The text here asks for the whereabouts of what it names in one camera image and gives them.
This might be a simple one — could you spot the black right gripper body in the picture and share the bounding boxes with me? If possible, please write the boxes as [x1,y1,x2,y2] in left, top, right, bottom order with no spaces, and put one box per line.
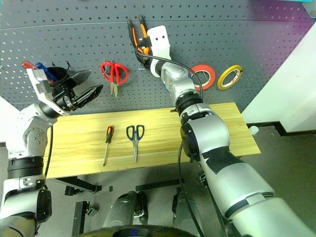
[142,36,152,55]

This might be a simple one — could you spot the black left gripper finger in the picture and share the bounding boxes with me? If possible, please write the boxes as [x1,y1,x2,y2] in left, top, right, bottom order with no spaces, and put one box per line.
[66,70,92,87]
[73,84,104,108]

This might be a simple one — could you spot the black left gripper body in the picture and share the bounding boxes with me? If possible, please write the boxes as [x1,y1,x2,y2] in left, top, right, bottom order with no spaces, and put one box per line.
[52,82,79,112]

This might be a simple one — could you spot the orange and black pliers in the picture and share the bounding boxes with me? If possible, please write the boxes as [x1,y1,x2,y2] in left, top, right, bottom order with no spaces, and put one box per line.
[126,15,151,72]

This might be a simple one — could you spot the black tape roll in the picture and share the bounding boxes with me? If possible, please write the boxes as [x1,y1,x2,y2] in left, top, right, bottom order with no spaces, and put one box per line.
[46,66,70,84]

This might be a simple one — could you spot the red tape roll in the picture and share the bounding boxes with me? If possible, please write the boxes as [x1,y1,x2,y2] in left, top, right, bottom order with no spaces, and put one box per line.
[189,64,217,91]

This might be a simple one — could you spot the grey metal pegboard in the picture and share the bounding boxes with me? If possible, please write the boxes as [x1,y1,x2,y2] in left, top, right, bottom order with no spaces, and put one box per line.
[0,0,316,116]

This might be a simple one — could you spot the yellow tape roll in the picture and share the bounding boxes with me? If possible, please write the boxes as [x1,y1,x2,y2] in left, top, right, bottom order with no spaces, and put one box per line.
[217,64,243,91]

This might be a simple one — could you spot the orange and black screwdriver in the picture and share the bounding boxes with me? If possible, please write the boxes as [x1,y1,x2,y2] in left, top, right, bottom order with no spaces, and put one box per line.
[102,124,116,167]

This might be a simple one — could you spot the blue and black scissors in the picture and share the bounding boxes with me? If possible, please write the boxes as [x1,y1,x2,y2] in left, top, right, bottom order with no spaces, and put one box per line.
[126,124,145,163]

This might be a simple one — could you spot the silver rounded robot leg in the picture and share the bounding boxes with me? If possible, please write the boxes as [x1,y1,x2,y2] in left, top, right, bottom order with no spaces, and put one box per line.
[171,188,203,229]
[102,190,149,229]

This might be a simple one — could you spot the white cabinet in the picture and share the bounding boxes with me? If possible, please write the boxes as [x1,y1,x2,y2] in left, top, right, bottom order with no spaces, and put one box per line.
[240,21,316,135]

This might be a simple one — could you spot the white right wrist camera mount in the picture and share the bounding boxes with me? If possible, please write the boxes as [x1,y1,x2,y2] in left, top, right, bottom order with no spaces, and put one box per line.
[147,25,172,61]

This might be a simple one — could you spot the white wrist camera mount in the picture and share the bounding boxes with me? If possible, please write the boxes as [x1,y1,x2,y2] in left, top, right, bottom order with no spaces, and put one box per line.
[147,25,172,61]
[26,68,72,116]

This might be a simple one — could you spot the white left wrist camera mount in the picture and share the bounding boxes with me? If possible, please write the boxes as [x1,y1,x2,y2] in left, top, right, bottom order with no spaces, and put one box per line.
[26,68,72,116]

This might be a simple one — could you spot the red handled scissors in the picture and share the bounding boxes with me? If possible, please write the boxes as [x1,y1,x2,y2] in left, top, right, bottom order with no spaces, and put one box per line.
[100,59,129,98]

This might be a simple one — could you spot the blue handled tool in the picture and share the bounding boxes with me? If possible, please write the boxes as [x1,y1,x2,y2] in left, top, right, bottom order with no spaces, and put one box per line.
[35,62,55,82]

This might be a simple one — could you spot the red handled tool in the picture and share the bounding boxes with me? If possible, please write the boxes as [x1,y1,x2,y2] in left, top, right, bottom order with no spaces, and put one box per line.
[21,60,36,70]

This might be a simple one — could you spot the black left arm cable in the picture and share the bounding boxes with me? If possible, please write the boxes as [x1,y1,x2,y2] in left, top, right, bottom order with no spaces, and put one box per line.
[43,124,54,179]

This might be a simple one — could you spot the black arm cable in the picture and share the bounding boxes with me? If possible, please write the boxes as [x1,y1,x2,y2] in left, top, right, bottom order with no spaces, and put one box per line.
[137,52,206,237]
[43,124,54,179]

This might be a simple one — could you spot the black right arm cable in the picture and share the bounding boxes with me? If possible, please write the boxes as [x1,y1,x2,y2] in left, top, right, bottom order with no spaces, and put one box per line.
[137,52,206,237]

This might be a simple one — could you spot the black metal table frame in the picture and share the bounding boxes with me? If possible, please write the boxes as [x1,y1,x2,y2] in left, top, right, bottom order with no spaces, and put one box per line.
[46,175,185,237]

